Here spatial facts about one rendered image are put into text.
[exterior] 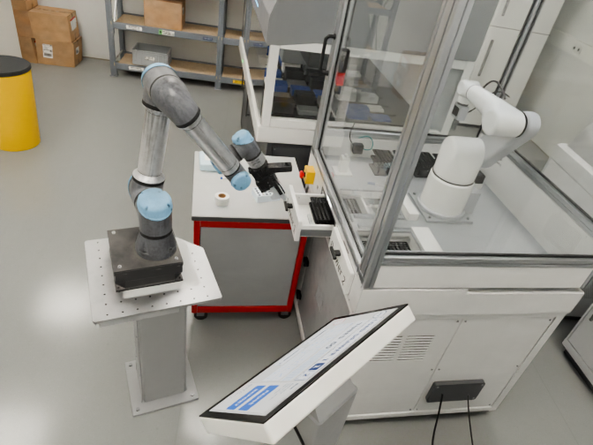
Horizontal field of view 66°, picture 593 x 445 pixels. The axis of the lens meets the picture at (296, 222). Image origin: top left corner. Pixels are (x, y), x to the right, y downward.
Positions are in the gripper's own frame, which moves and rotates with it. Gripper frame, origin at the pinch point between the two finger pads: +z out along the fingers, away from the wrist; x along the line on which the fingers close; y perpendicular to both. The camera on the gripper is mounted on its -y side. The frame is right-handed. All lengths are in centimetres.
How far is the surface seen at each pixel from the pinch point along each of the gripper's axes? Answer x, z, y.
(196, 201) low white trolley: -21.4, -5.5, 42.2
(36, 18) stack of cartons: -398, -84, 200
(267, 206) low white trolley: -19.9, 14.4, 14.0
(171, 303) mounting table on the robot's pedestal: 44, -10, 48
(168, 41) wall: -425, 8, 99
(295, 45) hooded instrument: -80, -28, -33
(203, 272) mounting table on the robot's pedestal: 27.8, -3.4, 39.3
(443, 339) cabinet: 54, 63, -34
